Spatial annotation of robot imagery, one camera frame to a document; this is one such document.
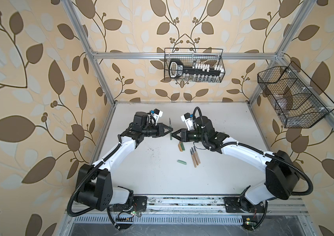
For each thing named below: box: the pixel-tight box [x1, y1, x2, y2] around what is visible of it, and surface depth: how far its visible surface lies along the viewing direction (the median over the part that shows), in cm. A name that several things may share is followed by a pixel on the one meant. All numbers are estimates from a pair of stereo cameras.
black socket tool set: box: [168, 58, 225, 83], surface depth 86 cm
